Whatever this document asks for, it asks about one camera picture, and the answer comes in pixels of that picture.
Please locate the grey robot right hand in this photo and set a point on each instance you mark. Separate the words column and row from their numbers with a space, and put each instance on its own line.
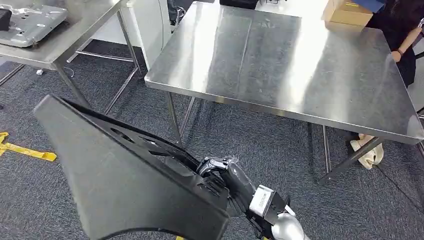
column 236, row 185

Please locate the person's hand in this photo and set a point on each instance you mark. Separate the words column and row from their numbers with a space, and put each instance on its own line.
column 396, row 56

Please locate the black plastic car panel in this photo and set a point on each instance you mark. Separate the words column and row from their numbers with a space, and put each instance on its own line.
column 109, row 172

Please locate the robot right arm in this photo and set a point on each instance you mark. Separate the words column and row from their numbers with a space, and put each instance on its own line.
column 290, row 228

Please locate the person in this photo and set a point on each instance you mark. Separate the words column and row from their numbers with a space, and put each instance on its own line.
column 394, row 23

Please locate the cardboard box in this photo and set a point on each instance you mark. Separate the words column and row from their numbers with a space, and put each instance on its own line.
column 348, row 15

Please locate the white cloth bag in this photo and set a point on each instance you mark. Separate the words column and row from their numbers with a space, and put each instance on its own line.
column 369, row 154

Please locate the large steel table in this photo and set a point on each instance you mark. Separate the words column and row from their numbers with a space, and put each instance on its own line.
column 281, row 66

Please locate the black case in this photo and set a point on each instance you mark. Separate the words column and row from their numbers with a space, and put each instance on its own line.
column 238, row 3

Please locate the white cabinet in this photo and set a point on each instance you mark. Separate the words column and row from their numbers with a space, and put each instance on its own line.
column 149, row 26

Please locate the yellow floor tape strip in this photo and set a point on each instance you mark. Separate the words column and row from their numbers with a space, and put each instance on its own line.
column 28, row 152

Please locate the steel table with cross braces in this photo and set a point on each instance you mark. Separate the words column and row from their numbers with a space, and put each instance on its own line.
column 66, row 43

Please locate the small white floor scrap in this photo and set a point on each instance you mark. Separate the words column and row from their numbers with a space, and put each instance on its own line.
column 39, row 72

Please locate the grey stamped metal part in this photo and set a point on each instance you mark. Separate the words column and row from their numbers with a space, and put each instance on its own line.
column 33, row 26

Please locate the black block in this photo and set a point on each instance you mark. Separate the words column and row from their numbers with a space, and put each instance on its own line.
column 4, row 19

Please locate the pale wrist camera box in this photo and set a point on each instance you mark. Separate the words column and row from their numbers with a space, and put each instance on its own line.
column 265, row 203

